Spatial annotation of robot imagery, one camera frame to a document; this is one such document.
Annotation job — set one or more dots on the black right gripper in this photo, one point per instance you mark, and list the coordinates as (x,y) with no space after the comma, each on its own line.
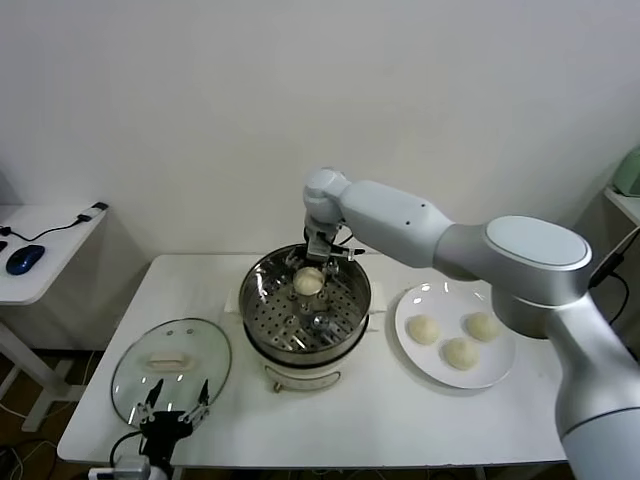
(322,242)

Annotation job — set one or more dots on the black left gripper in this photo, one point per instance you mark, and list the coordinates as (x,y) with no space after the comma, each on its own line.
(162,427)

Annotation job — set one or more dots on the white steamed baozi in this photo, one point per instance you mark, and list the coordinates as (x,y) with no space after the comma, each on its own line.
(482,326)
(307,281)
(424,330)
(459,354)

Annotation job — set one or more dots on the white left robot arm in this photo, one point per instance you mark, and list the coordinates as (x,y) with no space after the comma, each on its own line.
(160,474)

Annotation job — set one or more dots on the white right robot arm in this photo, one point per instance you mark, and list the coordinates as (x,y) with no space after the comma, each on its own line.
(500,260)

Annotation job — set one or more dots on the stainless steel steamer basket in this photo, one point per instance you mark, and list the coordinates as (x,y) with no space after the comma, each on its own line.
(270,320)

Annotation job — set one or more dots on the round glass pot lid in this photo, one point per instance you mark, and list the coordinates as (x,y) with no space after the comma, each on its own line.
(170,350)

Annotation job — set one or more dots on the white round plate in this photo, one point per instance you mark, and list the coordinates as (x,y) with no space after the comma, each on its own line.
(425,365)

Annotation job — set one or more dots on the white side desk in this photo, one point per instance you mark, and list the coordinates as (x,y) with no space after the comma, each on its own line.
(45,270)

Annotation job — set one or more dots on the blue computer mouse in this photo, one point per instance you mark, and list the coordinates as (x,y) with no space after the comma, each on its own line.
(24,260)

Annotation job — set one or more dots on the white side table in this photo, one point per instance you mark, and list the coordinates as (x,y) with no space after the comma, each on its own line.
(625,202)

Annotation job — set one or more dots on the pale green appliance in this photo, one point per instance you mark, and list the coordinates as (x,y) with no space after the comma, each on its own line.
(629,172)

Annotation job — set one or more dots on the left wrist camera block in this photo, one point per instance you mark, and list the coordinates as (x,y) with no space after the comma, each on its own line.
(122,471)

